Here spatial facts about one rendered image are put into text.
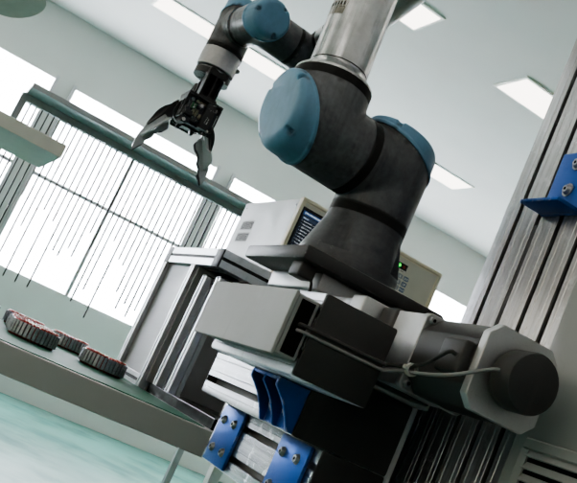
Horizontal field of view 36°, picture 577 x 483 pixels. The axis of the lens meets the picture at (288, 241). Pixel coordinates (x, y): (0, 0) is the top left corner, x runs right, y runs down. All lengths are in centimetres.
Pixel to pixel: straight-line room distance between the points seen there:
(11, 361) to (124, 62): 713
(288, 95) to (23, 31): 735
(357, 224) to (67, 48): 739
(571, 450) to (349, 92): 57
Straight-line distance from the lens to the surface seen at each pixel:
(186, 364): 204
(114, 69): 858
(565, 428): 93
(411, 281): 231
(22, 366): 160
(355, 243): 122
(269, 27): 163
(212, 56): 172
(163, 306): 233
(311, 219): 217
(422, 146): 128
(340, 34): 127
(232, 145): 882
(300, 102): 118
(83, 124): 555
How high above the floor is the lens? 83
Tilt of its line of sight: 10 degrees up
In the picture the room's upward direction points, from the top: 24 degrees clockwise
